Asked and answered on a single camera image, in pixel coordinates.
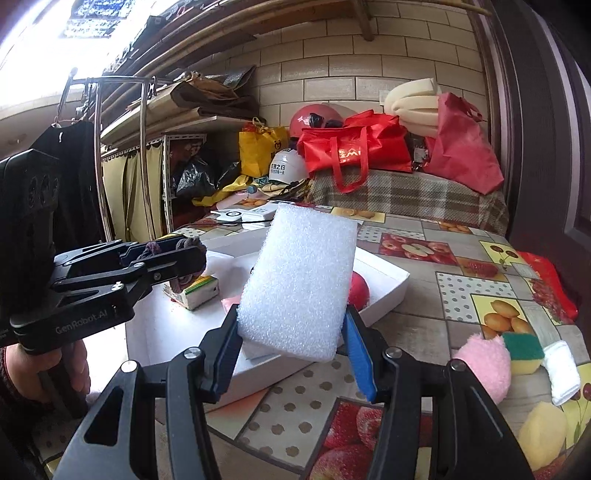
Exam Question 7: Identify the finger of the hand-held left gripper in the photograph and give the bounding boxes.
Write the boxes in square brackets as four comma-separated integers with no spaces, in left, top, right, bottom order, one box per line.
[48,247,208,306]
[53,237,185,274]

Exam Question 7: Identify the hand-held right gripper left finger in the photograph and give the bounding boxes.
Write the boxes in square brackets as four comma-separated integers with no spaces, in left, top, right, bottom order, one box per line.
[53,307,243,480]

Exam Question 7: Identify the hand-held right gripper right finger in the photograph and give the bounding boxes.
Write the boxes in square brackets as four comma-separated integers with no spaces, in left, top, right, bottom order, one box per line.
[342,305,536,480]

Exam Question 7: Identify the purple knitted toy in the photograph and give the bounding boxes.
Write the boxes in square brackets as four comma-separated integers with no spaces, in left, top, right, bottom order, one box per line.
[136,236,206,289]

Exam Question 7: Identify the yellow tissue pack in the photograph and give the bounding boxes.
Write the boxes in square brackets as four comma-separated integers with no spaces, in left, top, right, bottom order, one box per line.
[164,273,220,312]

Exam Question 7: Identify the white cardboard box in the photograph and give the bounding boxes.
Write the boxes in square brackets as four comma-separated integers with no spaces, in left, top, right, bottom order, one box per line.
[126,226,411,407]

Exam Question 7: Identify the red plush apple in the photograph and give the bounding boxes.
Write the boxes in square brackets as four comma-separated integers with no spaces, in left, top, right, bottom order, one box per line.
[348,271,371,311]

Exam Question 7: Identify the white foam block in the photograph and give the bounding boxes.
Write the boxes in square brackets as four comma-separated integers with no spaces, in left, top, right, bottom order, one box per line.
[236,205,358,363]

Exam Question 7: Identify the person's left forearm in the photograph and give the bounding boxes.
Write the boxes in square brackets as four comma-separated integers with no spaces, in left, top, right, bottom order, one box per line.
[0,392,58,480]

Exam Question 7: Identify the person's left hand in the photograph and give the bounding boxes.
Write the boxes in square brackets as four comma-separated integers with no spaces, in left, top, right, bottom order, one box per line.
[0,342,92,404]

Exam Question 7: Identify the black hanging garment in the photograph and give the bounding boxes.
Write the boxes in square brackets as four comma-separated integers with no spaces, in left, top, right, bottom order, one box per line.
[28,121,105,241]

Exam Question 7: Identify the beige curtain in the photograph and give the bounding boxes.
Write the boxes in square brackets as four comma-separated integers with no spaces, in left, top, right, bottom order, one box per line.
[102,143,164,241]

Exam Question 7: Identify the white round-button device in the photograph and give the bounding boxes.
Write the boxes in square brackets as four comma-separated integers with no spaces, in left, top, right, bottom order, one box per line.
[211,209,273,227]

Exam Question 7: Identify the metal storage shelf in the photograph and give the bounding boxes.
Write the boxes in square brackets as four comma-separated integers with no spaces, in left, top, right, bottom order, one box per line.
[99,115,252,236]

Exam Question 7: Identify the yellow cloth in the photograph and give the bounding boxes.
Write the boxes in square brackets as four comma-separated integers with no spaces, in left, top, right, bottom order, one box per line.
[191,175,254,207]

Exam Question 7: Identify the black plastic bag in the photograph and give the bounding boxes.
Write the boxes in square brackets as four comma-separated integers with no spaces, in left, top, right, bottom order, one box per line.
[174,157,241,200]

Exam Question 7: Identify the fruit print tablecloth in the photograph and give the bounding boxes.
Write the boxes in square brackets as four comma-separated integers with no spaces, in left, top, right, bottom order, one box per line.
[28,210,591,480]

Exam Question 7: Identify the pink plush pad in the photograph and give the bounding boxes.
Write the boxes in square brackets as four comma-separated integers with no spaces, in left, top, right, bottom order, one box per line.
[452,335,512,404]

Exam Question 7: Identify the metal clothes rack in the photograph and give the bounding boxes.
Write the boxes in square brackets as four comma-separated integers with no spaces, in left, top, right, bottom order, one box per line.
[58,68,160,243]

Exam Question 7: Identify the yellow shopping bag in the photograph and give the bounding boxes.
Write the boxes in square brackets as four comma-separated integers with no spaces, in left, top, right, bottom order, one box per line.
[239,117,289,178]

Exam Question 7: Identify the white helmet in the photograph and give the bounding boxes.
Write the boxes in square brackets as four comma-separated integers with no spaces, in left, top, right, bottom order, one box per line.
[268,148,309,184]

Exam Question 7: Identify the green yellow scrub sponge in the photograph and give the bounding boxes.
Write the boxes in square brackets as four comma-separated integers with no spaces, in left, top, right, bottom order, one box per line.
[502,332,546,374]

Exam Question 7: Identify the brown cardboard pile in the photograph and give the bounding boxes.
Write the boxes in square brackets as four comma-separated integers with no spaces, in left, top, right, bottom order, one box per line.
[168,65,259,121]

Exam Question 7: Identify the plaid blanket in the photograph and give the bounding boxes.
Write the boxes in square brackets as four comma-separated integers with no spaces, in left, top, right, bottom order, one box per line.
[308,168,509,236]

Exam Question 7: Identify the window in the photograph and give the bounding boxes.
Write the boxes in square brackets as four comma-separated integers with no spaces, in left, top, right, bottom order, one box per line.
[0,0,178,109]

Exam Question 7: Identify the round yellow sponge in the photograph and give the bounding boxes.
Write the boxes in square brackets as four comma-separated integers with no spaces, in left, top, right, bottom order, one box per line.
[517,401,568,472]

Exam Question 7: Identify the red helmet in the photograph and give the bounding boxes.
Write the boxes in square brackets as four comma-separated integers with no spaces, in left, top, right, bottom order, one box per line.
[288,104,358,139]

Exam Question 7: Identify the small white towel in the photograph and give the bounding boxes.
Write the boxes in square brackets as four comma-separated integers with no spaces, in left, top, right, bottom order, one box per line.
[542,340,581,407]

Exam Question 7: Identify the red printed packet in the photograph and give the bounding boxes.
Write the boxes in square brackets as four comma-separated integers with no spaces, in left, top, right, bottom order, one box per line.
[515,251,580,321]

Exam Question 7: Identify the shiny red tote bag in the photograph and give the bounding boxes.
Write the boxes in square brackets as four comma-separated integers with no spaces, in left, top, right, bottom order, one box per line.
[296,110,413,193]

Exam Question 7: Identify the red non-woven bag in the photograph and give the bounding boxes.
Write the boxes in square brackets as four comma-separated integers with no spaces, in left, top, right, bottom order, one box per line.
[422,92,505,195]

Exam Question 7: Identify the cream foam roll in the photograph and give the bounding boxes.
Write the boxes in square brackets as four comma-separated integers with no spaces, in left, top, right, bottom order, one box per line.
[384,78,443,138]

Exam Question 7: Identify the brown panelled door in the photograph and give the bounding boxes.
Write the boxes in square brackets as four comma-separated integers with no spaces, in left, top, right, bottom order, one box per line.
[478,0,591,296]

